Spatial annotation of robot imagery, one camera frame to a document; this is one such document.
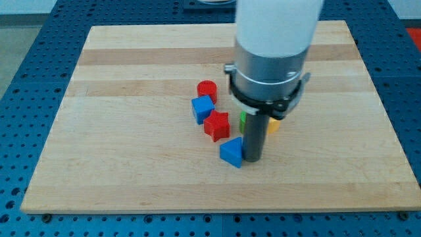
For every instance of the blue cube block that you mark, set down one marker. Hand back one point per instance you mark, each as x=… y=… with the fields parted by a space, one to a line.
x=201 y=108

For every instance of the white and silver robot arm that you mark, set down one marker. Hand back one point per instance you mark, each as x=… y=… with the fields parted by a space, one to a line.
x=271 y=43

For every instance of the wooden board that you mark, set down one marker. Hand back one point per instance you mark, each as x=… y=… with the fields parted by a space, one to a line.
x=124 y=139

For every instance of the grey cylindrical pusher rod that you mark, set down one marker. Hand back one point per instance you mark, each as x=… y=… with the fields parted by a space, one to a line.
x=254 y=136

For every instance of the green block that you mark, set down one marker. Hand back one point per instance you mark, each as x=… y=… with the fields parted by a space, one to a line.
x=242 y=121

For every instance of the red cylinder block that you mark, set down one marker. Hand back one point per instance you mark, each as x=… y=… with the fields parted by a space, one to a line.
x=207 y=87

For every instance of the yellow block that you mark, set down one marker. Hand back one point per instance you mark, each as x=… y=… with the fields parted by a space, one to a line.
x=273 y=125

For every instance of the blue triangle block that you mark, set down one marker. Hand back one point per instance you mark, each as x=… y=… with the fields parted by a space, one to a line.
x=231 y=152

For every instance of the red star block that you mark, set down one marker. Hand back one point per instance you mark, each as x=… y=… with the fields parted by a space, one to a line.
x=217 y=125

